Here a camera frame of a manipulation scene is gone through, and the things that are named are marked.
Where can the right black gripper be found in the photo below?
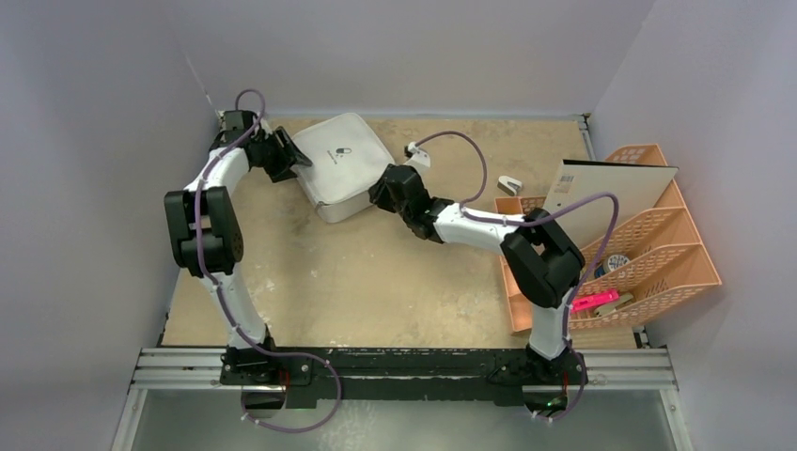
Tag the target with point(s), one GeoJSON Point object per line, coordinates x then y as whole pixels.
{"type": "Point", "coordinates": [386, 189]}

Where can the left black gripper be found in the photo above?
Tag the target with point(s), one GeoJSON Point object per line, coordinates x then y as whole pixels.
{"type": "Point", "coordinates": [287, 157]}

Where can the grey storage case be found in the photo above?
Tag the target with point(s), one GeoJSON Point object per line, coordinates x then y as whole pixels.
{"type": "Point", "coordinates": [347, 159]}

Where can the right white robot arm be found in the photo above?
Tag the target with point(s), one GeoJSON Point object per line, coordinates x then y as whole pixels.
{"type": "Point", "coordinates": [543, 260]}

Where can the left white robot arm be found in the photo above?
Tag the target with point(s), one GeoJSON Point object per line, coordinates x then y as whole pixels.
{"type": "Point", "coordinates": [206, 238]}

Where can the orange compartment tray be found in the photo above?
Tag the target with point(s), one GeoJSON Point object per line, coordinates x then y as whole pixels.
{"type": "Point", "coordinates": [518, 307]}

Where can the pink highlighter marker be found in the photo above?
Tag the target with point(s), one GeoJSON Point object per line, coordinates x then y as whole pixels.
{"type": "Point", "coordinates": [594, 300]}

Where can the orange plastic file rack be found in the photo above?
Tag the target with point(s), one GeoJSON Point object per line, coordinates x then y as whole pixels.
{"type": "Point", "coordinates": [669, 265]}

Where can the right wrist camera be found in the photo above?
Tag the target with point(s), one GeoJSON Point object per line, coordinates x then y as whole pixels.
{"type": "Point", "coordinates": [417, 158]}

